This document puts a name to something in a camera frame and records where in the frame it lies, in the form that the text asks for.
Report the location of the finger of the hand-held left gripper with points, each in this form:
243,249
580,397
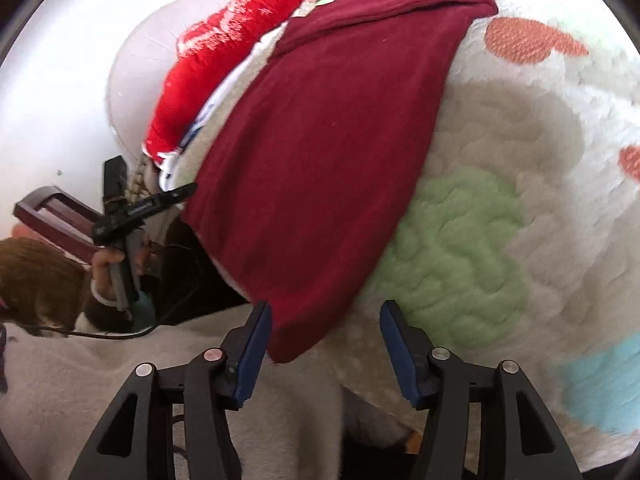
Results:
165,196
114,180

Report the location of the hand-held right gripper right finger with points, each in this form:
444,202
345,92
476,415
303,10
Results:
400,357

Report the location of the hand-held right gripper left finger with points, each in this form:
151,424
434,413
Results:
252,357

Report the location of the dark red garment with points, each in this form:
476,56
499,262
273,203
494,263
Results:
325,160

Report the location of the person's left hand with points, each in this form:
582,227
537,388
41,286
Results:
107,262

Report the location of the pale round object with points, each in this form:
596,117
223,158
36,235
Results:
145,70

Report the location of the red floral quilt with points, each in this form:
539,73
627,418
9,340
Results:
220,50

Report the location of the printed pastel blanket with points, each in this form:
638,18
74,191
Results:
500,210

